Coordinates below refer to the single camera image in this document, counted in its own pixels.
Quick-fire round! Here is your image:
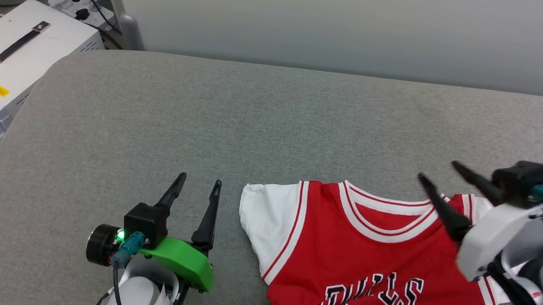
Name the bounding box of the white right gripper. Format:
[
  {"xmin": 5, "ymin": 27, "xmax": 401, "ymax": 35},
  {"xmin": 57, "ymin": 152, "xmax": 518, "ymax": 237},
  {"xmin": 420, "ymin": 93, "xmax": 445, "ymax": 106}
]
[{"xmin": 410, "ymin": 158, "xmax": 543, "ymax": 287}]

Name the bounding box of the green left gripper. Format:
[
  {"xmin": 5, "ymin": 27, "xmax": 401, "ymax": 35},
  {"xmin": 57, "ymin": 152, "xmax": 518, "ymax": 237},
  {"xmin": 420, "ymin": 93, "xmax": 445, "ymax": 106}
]
[{"xmin": 137, "ymin": 169, "xmax": 224, "ymax": 294}]

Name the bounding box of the red and white basketball jersey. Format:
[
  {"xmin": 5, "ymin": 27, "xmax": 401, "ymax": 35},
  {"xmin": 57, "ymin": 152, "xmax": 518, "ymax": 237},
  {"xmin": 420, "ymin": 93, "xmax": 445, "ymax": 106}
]
[{"xmin": 232, "ymin": 172, "xmax": 526, "ymax": 305}]

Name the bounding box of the grey fabric sofa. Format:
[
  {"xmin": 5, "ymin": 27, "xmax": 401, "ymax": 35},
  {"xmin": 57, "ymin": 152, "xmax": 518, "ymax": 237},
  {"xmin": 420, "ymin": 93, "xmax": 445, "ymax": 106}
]
[{"xmin": 0, "ymin": 40, "xmax": 543, "ymax": 305}]

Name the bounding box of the white metal equipment box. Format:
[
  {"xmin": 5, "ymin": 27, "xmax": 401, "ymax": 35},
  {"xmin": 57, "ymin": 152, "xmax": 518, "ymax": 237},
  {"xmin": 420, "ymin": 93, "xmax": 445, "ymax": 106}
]
[{"xmin": 0, "ymin": 0, "xmax": 108, "ymax": 142}]

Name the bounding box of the white power strip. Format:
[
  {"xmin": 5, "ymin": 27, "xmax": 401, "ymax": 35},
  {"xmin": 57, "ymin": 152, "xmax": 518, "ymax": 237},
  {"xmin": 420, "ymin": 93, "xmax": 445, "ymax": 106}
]
[{"xmin": 47, "ymin": 0, "xmax": 116, "ymax": 29}]

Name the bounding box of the grey metal partition post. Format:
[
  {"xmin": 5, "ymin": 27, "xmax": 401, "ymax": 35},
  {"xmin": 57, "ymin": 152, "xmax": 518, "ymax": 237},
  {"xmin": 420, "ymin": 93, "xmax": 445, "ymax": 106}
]
[{"xmin": 93, "ymin": 0, "xmax": 148, "ymax": 52}]

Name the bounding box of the black box handle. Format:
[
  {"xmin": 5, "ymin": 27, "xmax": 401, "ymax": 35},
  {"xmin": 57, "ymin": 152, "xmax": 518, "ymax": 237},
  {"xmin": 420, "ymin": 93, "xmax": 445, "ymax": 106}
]
[{"xmin": 0, "ymin": 17, "xmax": 52, "ymax": 77}]

